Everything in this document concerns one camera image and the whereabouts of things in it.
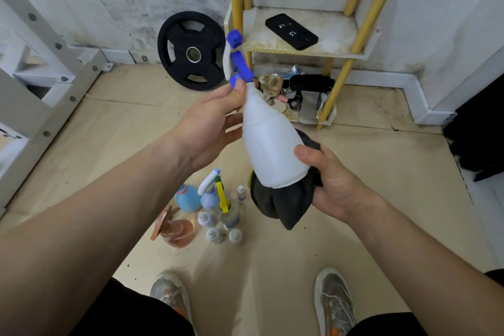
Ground person's right hand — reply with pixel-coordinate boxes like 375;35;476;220
294;144;381;226

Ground person's left hand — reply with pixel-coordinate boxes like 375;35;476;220
169;79;248;173

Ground green microfibre cloth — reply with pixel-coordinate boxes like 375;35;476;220
248;129;324;231

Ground pale blue bottle white sprayer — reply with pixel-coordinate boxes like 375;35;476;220
196;168;221;211

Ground round white bottle blue-tipped sprayer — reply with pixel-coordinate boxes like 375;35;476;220
222;29;311;190

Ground blue spray bottle pink trigger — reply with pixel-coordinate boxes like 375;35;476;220
174;183;202;214

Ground clear bottle yellow green sprayer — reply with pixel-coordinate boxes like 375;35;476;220
215;175;242;229

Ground orange spray bottle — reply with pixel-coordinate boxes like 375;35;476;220
150;205;197;249

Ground black phone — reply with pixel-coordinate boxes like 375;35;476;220
264;13;319;51

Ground white shelf yellow poles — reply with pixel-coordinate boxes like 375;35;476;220
223;0;412;131

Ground person's right forearm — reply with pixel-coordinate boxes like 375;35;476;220
346;194;504;336

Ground person's left forearm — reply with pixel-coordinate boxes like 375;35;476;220
0;136;197;336

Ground person's right grey shoe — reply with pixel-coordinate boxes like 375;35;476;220
313;267;357;336

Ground person's grey shoe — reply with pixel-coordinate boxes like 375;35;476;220
149;271;194;324
313;267;357;336

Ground person's left grey shoe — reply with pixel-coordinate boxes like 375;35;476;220
149;271;194;324

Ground tan fuzzy glove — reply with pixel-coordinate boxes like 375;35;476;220
258;73;284;96

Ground black weight plate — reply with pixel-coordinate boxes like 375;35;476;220
157;10;227;91

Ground black shorts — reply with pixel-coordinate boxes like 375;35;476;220
69;268;504;336

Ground black ring grip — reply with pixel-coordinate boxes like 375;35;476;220
287;90;304;111

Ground white metal rack frame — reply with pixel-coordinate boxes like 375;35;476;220
0;0;115;216

